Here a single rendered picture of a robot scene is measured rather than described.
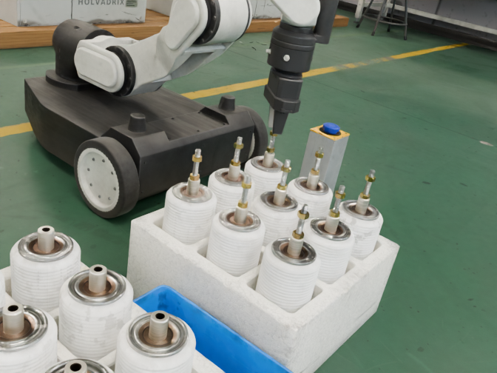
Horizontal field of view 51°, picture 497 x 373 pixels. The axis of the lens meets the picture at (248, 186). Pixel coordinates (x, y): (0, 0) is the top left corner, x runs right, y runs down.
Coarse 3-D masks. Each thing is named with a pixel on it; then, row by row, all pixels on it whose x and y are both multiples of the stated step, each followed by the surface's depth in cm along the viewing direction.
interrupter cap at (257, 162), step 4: (260, 156) 118; (252, 160) 115; (256, 160) 115; (260, 160) 116; (276, 160) 117; (252, 164) 113; (256, 164) 114; (260, 164) 115; (276, 164) 116; (280, 164) 116; (256, 168) 112; (260, 168) 112; (264, 168) 112; (268, 168) 113; (272, 168) 113; (276, 168) 113; (280, 168) 114
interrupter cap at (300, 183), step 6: (294, 180) 110; (300, 180) 110; (306, 180) 111; (300, 186) 108; (306, 186) 109; (318, 186) 110; (324, 186) 109; (306, 192) 106; (312, 192) 106; (318, 192) 106; (324, 192) 107
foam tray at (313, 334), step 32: (160, 224) 102; (160, 256) 96; (192, 256) 92; (384, 256) 103; (192, 288) 92; (224, 288) 87; (320, 288) 90; (352, 288) 93; (384, 288) 112; (224, 320) 89; (256, 320) 84; (288, 320) 81; (320, 320) 87; (352, 320) 103; (288, 352) 82; (320, 352) 94
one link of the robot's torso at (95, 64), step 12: (108, 36) 154; (84, 48) 148; (96, 48) 145; (84, 60) 149; (96, 60) 145; (108, 60) 142; (120, 60) 142; (84, 72) 150; (96, 72) 147; (108, 72) 144; (120, 72) 142; (96, 84) 150; (108, 84) 145; (120, 84) 144
